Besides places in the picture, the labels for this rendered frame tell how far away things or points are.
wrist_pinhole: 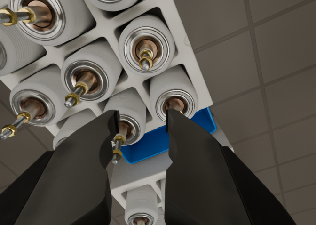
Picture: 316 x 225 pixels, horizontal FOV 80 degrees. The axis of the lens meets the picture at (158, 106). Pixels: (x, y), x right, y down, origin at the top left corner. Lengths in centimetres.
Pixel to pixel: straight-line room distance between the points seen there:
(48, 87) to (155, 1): 25
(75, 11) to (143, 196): 49
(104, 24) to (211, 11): 31
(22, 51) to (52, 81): 7
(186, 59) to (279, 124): 53
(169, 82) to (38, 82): 24
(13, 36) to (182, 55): 30
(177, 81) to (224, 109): 37
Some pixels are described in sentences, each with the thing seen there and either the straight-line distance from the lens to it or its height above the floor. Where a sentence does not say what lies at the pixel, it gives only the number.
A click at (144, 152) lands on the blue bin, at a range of 64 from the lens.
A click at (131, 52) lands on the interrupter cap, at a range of 33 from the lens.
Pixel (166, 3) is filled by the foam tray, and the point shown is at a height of 18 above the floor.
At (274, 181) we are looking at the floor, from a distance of 107.
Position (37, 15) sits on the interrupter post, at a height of 28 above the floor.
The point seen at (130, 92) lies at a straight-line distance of 45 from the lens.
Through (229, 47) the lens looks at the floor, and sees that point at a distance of 63.
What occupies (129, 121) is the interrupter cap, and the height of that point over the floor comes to 25.
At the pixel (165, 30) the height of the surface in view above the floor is 25.
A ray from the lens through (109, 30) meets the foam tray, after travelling 40.
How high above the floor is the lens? 57
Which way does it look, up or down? 61 degrees down
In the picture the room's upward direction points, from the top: 175 degrees clockwise
